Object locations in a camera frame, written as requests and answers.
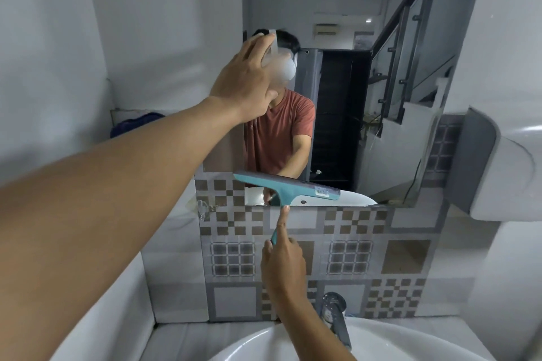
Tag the person's right hand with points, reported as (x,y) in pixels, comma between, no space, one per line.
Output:
(284,272)

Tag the person's left hand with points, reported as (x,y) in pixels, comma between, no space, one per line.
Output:
(243,81)

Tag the person's left thumb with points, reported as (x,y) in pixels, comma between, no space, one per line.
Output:
(271,99)

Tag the person's right thumb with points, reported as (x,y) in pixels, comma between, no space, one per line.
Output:
(266,254)

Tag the teal window squeegee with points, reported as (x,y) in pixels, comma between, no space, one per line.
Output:
(292,189)

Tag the person's right forearm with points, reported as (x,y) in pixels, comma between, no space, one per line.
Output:
(315,335)

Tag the person's left forearm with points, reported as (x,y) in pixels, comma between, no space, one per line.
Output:
(106,221)

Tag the chrome faucet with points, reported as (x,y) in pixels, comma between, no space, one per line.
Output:
(335,318)

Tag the blue cloth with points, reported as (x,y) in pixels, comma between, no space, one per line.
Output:
(133,124)

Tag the white ceramic sink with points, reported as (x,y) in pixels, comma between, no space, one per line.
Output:
(402,343)

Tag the wall mirror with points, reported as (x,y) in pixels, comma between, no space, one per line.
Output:
(351,77)

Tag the white wall-mounted appliance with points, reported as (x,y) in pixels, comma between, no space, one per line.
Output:
(499,166)

